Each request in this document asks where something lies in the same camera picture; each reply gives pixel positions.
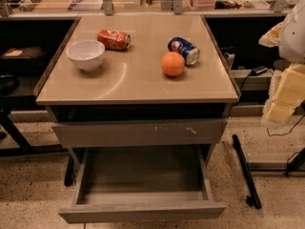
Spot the grey drawer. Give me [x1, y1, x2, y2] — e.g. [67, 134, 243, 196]
[59, 145, 226, 224]
[52, 118, 227, 148]

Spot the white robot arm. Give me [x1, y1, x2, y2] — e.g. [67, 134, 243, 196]
[258, 0, 305, 128]

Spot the grey drawer cabinet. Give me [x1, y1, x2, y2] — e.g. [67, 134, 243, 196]
[32, 13, 242, 187]

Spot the black power adapter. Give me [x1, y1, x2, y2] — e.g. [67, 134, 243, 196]
[251, 66, 268, 76]

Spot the blue soda can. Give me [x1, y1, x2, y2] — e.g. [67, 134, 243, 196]
[168, 37, 200, 66]

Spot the black floor bar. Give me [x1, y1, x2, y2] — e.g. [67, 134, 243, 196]
[233, 135, 262, 209]

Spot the orange fruit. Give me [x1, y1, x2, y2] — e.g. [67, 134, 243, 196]
[161, 52, 185, 76]

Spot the crushed orange soda can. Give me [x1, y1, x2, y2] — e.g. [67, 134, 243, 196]
[97, 30, 131, 51]

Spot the white bowl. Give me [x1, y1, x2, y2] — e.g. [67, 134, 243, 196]
[66, 40, 106, 72]

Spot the black cable on floor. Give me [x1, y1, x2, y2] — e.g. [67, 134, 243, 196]
[266, 113, 305, 137]

